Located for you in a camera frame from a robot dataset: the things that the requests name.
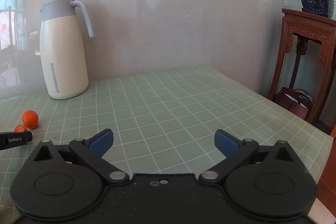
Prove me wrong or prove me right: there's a brown nut with orange top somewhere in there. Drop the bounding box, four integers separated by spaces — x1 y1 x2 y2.
14 124 28 132

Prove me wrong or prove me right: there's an orange tangerine far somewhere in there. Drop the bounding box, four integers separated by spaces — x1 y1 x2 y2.
22 110 39 129

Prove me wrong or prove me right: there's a green grid tablecloth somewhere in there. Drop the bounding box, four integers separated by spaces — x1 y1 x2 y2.
1 67 333 223

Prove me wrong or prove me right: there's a dark red bag under stand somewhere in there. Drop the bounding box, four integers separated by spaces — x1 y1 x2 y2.
275 87 313 120

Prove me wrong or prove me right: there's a white thermos jug grey lid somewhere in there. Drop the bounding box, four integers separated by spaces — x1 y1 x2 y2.
40 0 95 100

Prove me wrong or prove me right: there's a carved wooden side stand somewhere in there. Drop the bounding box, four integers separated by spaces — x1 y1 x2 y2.
267 8 336 125

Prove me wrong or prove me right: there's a blue patterned plant pot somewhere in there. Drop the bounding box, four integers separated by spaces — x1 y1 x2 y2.
301 0 334 18

